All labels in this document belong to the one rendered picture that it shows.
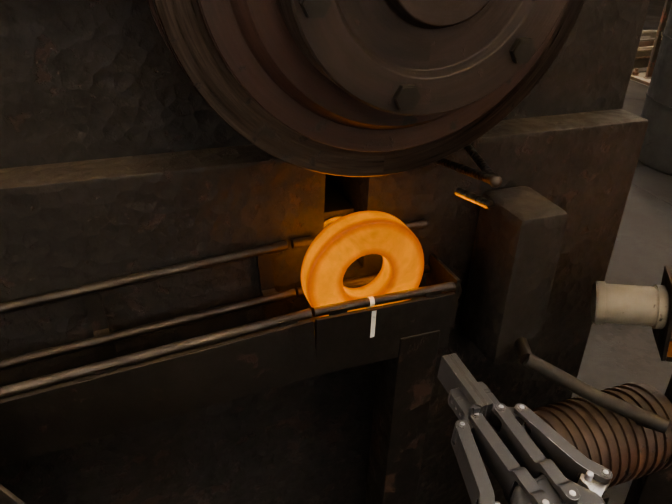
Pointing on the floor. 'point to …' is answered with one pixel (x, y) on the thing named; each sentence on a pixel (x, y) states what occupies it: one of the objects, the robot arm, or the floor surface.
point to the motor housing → (615, 432)
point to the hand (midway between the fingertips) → (463, 389)
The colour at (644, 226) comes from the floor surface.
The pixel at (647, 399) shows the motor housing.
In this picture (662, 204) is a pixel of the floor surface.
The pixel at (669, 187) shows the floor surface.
